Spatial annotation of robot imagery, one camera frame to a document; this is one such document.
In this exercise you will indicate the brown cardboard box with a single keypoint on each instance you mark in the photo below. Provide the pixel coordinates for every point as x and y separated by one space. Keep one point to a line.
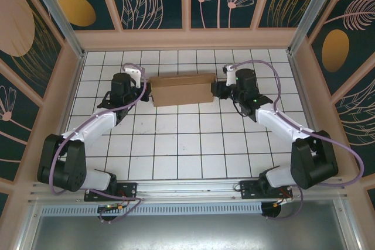
181 92

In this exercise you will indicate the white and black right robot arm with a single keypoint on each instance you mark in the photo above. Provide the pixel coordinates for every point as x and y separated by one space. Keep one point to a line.
313 162

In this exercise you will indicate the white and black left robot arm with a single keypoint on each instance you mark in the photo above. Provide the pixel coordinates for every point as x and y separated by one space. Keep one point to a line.
93 128

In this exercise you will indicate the yellow power connector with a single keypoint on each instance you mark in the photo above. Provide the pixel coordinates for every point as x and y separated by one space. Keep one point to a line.
281 202
112 207

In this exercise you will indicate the grey metal sheet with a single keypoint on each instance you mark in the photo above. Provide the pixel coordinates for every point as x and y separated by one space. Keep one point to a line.
187 232

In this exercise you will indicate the aluminium side rail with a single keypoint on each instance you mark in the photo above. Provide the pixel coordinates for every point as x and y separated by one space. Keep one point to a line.
301 86

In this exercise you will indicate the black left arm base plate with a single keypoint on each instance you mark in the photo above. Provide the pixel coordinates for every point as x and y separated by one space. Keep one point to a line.
129 185

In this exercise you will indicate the aluminium frame post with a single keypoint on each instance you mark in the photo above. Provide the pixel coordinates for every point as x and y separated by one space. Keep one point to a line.
314 7
54 7

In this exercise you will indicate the aluminium mounting rail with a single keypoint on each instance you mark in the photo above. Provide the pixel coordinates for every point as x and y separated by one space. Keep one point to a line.
190 187

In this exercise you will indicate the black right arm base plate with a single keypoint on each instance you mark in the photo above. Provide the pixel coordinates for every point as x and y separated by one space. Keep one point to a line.
249 191

